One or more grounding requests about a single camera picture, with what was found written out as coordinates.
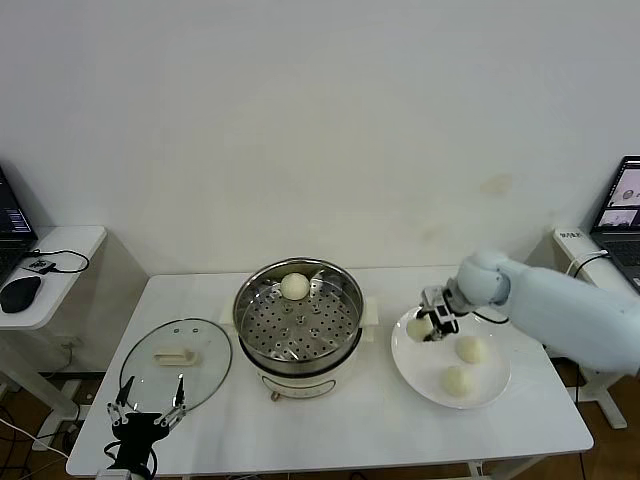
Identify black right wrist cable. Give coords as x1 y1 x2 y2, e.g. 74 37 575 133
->
471 311 512 326

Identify white laptop cable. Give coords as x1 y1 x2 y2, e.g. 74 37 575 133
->
567 251 610 277

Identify glass lid with cream handle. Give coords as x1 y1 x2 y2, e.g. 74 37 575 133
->
119 317 235 418

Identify white steamed baozi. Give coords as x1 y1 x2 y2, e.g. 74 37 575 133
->
438 365 475 399
405 318 432 344
280 272 311 302
454 335 490 365

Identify cream electric cooker base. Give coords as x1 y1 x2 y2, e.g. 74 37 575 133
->
219 294 381 403

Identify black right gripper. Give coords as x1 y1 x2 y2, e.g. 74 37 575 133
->
412 304 462 345

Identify grey laptop with image windows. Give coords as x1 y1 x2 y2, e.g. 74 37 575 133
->
589 155 640 294

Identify black computer mouse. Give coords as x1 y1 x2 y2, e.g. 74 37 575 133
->
0 274 43 314

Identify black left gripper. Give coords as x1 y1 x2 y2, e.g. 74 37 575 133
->
104 374 189 471

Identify black cable with adapter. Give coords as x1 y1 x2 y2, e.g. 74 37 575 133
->
569 255 610 406

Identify perforated steel steamer basket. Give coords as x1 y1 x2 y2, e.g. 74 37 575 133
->
233 257 365 366

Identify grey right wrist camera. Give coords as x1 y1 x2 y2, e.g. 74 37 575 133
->
419 285 447 312

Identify white floor cable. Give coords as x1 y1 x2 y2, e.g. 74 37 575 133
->
0 417 71 459

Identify white side table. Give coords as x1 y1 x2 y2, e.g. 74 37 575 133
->
552 228 640 431
0 224 109 439

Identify white round plate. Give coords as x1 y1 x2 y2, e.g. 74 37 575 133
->
390 303 513 410

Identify black drive cable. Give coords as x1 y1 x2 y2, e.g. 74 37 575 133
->
22 248 92 275

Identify black laptop with dark screen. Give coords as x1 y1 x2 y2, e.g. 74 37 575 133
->
0 163 40 287

